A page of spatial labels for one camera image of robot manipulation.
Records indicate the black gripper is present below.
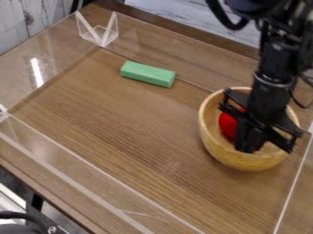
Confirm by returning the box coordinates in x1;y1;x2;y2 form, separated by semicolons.
220;72;304;154

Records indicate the red plush fruit green leaf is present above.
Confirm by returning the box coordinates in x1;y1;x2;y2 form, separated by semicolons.
219;112;237;141

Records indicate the light wooden bowl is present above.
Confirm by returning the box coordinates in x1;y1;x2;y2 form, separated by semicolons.
199;90;290;172

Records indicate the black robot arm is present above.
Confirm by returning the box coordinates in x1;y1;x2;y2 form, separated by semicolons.
209;0;313;154

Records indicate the green rectangular block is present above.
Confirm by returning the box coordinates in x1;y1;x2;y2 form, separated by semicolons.
121;60;177;88

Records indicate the black table leg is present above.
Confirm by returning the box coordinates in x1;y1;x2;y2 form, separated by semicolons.
31;194;45;211

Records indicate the black device bottom left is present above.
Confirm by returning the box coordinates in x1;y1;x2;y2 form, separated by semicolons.
0;208;70;234

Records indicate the black cable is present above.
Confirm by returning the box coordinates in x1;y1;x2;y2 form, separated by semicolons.
205;0;252;31

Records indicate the clear acrylic corner bracket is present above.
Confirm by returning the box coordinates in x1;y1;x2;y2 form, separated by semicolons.
76;12;120;48

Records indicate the clear acrylic tray wall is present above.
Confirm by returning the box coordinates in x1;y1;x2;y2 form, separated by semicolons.
0;105;207;234

